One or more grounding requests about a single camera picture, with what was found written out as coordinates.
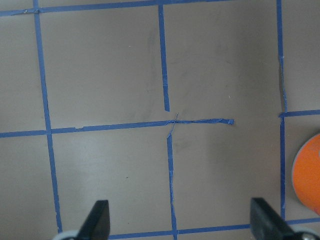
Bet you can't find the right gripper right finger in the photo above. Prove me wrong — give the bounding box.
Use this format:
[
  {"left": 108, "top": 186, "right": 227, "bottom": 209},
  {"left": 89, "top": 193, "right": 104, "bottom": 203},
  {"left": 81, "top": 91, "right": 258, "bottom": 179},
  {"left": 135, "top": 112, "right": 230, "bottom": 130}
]
[{"left": 250, "top": 197, "right": 320, "bottom": 240}]

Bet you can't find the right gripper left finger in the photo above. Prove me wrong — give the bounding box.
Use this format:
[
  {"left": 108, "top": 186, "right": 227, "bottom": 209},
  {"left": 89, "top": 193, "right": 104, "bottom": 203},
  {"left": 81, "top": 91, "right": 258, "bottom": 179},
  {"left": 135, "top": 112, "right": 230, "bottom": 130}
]
[{"left": 53, "top": 199, "right": 111, "bottom": 240}]

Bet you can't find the large orange can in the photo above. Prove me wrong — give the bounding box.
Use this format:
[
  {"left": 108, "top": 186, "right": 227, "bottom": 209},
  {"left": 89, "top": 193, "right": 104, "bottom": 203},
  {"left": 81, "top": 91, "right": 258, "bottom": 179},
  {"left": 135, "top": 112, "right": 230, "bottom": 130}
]
[{"left": 291, "top": 134, "right": 320, "bottom": 215}]

